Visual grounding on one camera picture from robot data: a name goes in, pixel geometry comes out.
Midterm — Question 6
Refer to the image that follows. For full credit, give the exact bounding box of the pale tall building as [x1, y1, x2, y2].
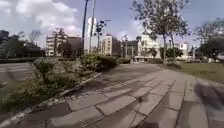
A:
[44, 28, 84, 58]

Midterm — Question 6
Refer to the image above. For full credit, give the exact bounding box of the pale tall pole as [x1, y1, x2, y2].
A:
[87, 0, 98, 55]

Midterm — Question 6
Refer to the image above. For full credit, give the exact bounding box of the grass lawn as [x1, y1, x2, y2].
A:
[159, 62, 224, 85]

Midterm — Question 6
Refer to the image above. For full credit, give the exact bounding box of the tall leafy tree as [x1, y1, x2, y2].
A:
[131, 0, 193, 65]

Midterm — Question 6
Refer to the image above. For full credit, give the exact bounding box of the long low hedge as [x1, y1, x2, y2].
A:
[0, 57, 38, 65]

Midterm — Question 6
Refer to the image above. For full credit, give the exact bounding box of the wide pale building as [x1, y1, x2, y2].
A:
[125, 33, 162, 63]

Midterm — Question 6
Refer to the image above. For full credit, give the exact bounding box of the dark tall pole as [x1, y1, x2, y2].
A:
[80, 0, 90, 56]

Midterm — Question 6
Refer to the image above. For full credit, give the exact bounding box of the dark broad tree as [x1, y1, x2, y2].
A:
[193, 18, 224, 63]

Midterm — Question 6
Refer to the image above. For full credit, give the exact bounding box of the pale stone kerb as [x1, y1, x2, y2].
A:
[0, 71, 105, 128]

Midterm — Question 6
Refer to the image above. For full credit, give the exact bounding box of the bed of green bushes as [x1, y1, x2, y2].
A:
[0, 53, 119, 116]

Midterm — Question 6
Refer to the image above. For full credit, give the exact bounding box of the row of dark trees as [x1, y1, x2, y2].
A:
[0, 29, 46, 60]

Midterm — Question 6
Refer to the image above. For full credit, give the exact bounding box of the small green bush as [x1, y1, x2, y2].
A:
[117, 57, 132, 65]

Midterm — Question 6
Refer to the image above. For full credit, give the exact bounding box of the grey asphalt road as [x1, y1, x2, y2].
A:
[0, 62, 36, 85]

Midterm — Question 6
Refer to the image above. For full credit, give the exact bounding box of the small white building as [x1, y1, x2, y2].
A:
[174, 41, 190, 61]

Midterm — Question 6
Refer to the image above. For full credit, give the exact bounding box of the grey stone slab path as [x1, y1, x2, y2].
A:
[9, 63, 224, 128]

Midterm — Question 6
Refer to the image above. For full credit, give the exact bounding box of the pale narrow building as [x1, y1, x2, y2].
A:
[99, 32, 122, 57]

